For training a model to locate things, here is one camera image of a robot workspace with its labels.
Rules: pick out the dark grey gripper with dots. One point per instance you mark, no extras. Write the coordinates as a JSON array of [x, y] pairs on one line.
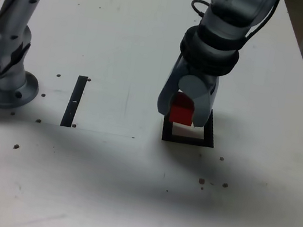
[[202, 74]]

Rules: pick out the red cube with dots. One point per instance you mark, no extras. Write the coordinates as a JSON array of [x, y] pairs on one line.
[[181, 113]]

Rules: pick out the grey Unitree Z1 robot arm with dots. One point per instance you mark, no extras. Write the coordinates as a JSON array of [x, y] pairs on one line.
[[4, 84]]

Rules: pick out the black tape square outline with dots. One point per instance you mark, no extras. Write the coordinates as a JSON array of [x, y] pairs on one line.
[[187, 141]]

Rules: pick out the black tape strip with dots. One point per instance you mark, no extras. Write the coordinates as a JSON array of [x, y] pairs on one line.
[[71, 111]]

